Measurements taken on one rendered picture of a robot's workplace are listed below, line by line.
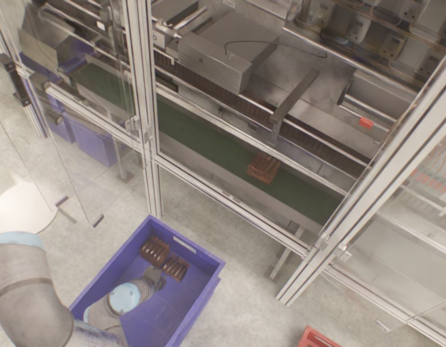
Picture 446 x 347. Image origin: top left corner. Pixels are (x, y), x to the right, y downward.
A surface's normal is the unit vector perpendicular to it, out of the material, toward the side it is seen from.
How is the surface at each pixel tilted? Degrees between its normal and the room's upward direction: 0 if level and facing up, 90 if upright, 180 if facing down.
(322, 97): 90
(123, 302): 30
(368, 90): 90
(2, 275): 17
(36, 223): 0
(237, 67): 0
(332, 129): 0
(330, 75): 90
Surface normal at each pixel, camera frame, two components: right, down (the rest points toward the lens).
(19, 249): 0.46, -0.64
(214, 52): 0.13, -0.57
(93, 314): -0.35, -0.32
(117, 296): -0.11, -0.14
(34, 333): 0.48, 0.17
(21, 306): 0.32, -0.21
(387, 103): -0.54, 0.65
